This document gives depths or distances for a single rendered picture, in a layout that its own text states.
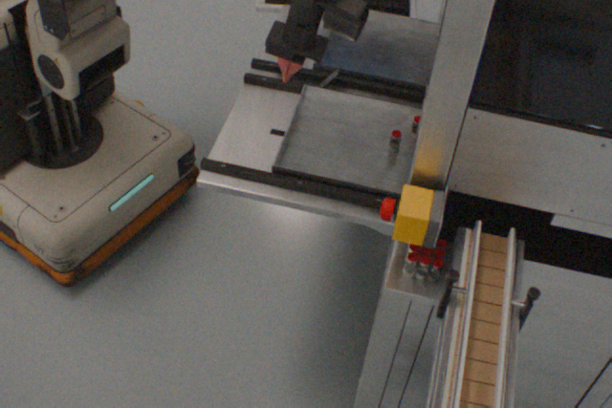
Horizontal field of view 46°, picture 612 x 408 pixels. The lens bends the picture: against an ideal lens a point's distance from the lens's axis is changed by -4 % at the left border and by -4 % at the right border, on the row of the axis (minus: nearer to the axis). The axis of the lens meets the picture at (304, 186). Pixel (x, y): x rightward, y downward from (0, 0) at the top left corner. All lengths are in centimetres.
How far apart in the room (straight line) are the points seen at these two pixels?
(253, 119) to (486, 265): 59
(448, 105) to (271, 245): 140
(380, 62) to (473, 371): 84
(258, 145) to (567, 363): 82
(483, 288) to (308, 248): 126
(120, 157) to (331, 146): 101
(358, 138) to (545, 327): 55
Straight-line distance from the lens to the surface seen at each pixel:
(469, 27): 109
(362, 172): 149
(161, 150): 239
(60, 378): 226
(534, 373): 175
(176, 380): 220
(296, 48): 128
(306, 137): 154
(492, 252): 134
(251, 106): 161
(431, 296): 132
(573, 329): 160
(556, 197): 130
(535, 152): 123
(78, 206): 226
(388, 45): 183
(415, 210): 123
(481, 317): 125
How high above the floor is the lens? 194
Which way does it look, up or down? 47 degrees down
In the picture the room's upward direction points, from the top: 5 degrees clockwise
